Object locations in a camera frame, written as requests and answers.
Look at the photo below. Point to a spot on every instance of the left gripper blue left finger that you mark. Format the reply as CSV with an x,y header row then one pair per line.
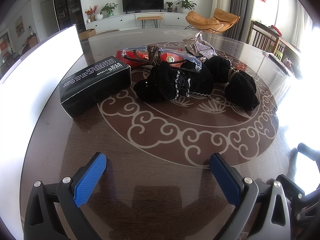
x,y
41,218

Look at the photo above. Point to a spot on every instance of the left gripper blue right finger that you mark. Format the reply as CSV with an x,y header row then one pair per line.
x,y
262,206

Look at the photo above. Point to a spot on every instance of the red snack packet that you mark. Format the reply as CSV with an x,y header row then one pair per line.
x,y
137,59

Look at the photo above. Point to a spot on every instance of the rhinestone clear hair claw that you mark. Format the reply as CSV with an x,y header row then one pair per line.
x,y
198,47

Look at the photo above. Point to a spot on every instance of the black cardboard box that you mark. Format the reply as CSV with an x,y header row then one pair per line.
x,y
91,85

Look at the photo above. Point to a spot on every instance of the black knitted pouch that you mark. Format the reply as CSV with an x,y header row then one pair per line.
x,y
240,87

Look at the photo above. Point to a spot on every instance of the white storage box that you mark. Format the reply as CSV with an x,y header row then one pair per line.
x,y
25,90

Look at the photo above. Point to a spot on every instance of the black knitted glove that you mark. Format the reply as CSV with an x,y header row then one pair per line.
x,y
166,82

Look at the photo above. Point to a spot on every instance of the wooden dining chair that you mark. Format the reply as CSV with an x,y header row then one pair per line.
x,y
266,39

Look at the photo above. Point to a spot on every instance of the cardboard box on floor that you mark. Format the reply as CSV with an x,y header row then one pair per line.
x,y
87,34

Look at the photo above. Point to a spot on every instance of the orange lounge chair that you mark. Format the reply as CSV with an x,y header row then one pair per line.
x,y
219,23

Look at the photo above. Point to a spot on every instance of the white tv cabinet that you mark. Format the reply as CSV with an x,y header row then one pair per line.
x,y
129,21

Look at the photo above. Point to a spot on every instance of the red flower vase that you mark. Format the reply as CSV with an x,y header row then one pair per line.
x,y
90,13

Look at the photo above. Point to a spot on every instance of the green potted plant left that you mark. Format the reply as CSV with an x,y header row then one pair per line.
x,y
108,9

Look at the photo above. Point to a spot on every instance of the green potted plant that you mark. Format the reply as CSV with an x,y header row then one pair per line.
x,y
186,5
108,9

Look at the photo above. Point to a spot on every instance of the green potted plant right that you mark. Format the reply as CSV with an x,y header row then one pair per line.
x,y
186,5

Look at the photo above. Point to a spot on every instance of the small wooden bench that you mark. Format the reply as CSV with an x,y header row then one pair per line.
x,y
154,19

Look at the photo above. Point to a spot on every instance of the small dark potted plant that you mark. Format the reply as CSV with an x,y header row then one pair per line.
x,y
169,6

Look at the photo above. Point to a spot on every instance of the grey curtain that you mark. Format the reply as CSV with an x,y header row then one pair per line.
x,y
243,9

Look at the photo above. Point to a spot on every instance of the dark display shelf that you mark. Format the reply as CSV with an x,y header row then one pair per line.
x,y
69,12

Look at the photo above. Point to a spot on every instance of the black flat television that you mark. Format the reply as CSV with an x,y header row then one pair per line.
x,y
139,5

